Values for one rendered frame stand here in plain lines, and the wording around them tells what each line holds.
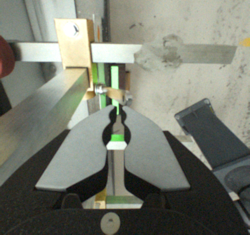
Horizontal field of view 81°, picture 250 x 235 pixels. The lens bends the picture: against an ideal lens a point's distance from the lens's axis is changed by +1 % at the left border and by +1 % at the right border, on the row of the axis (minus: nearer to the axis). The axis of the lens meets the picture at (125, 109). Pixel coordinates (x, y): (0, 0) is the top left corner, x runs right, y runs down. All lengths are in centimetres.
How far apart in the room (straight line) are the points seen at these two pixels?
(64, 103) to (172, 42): 18
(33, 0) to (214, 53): 48
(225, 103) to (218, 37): 57
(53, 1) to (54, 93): 40
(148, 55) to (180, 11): 94
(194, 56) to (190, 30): 92
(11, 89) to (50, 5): 26
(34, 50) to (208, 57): 30
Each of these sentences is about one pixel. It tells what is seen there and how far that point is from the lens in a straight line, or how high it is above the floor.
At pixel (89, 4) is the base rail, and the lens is 44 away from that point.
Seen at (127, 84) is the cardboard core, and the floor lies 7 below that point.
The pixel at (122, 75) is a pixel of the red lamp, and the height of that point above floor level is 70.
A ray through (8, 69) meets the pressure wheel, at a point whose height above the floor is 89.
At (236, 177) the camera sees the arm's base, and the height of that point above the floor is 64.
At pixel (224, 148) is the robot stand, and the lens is 110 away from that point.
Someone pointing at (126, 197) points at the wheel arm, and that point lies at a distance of 60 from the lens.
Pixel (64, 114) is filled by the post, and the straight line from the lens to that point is 17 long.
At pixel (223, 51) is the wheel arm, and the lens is 32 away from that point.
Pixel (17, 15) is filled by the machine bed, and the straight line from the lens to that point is 54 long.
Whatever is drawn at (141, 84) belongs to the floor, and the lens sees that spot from 121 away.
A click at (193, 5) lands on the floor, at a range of 122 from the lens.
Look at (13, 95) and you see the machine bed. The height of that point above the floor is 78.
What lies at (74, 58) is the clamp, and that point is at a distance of 27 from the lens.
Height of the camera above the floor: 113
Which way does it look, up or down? 60 degrees down
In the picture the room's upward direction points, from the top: 179 degrees clockwise
